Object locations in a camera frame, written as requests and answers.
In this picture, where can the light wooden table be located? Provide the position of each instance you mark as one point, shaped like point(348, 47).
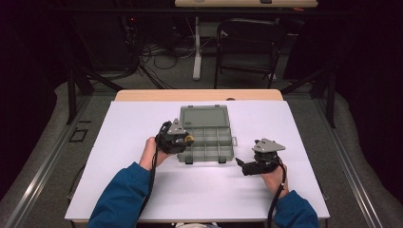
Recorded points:
point(190, 95)

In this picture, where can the person's right hand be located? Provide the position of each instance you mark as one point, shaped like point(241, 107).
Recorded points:
point(276, 183)

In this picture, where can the black folding chair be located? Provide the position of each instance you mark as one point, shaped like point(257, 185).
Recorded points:
point(247, 34)

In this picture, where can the aluminium floor rail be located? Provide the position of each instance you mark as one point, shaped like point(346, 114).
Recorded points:
point(345, 164)
point(47, 158)

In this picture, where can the small dark desk object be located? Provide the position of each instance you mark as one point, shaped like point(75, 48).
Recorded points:
point(266, 1)

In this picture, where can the person's light clothing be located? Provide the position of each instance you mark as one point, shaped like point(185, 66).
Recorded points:
point(196, 225)

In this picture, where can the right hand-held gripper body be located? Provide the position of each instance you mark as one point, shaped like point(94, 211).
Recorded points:
point(266, 145)

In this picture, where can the wooden desk with white leg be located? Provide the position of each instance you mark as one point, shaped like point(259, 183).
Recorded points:
point(197, 57)

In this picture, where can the black metal frame stand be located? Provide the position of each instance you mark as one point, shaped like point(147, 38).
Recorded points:
point(72, 95)
point(331, 101)

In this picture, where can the grey plastic compartment box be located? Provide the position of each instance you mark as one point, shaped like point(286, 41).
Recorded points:
point(210, 139)

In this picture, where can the dark equipment rack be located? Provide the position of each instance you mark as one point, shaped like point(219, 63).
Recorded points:
point(130, 34)

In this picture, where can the white table mat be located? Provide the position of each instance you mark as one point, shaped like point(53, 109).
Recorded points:
point(126, 126)

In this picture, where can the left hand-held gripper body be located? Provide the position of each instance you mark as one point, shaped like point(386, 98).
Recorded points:
point(172, 139)

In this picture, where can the person's left hand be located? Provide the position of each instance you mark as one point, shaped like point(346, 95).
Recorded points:
point(150, 156)

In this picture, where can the black tape strip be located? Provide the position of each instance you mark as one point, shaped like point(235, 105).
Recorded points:
point(85, 121)

